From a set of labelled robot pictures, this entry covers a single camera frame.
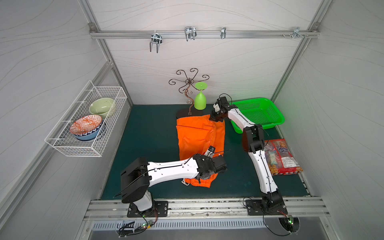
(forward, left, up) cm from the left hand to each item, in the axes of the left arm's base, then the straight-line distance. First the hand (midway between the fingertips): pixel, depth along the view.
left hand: (204, 167), depth 79 cm
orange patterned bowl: (+6, +51, +27) cm, 58 cm away
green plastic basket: (+49, -46, -8) cm, 68 cm away
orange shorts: (+26, +4, -8) cm, 28 cm away
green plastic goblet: (+38, +3, +15) cm, 40 cm away
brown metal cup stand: (+41, +12, +21) cm, 48 cm away
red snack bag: (+8, -45, -4) cm, 46 cm away
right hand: (+41, -5, -6) cm, 42 cm away
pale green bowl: (+19, +51, +26) cm, 60 cm away
